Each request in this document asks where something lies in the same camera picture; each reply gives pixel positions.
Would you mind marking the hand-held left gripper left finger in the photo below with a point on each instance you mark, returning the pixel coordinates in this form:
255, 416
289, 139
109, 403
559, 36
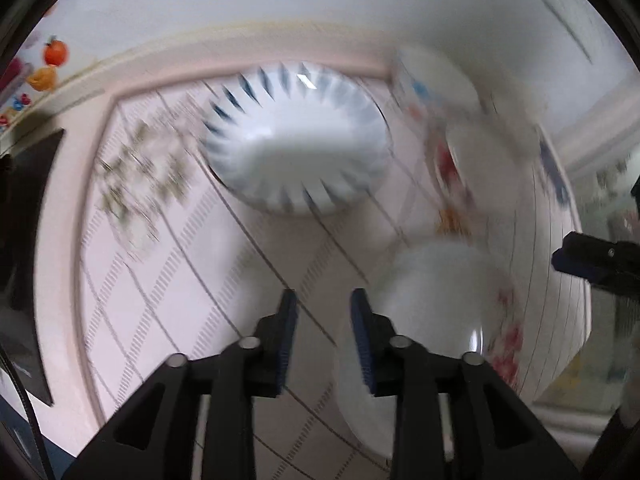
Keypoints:
287, 332

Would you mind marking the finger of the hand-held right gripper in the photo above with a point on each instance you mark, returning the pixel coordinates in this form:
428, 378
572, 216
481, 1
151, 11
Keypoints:
590, 257

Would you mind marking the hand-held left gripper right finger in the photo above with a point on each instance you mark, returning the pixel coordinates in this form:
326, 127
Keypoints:
361, 340

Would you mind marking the large white plate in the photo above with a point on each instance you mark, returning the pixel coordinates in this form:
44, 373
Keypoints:
550, 285

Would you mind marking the white floral bowl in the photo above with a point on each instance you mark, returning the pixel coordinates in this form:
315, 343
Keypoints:
430, 300
440, 75

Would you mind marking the white plate with blue spikes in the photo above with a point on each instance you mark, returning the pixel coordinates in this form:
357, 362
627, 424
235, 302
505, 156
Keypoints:
300, 160

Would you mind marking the patterned countertop mat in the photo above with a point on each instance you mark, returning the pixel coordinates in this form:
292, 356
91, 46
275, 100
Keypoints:
175, 260

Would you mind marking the black induction cooktop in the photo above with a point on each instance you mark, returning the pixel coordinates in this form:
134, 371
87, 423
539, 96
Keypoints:
25, 260

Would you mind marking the gold ingot wall sticker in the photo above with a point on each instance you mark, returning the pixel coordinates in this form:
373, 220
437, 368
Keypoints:
42, 79

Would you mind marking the large colourful wall sticker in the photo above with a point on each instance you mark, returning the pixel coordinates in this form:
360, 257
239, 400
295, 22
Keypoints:
15, 95

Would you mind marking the persimmon wall sticker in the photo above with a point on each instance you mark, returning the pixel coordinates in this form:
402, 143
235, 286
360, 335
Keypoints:
55, 52

